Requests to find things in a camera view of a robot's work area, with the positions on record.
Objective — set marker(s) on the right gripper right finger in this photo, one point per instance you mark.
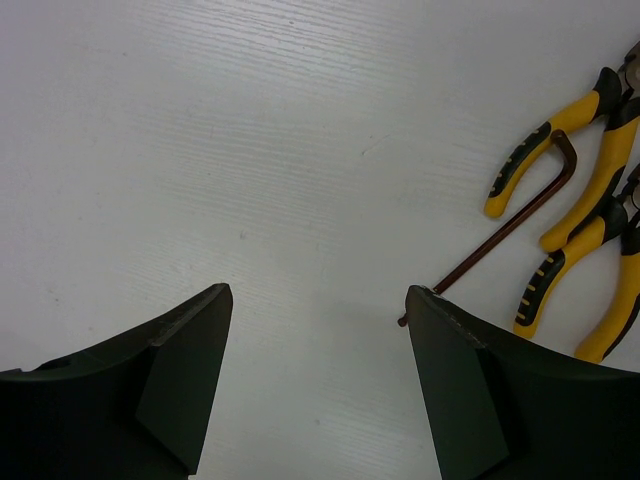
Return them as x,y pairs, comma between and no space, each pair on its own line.
502,407

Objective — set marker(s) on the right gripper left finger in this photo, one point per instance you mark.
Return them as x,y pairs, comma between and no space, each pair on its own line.
135,406

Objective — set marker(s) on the long brown hex key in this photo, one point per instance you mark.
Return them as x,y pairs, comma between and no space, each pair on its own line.
485,293

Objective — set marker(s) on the yellow handled needle-nose pliers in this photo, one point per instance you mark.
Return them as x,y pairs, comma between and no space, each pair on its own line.
599,271

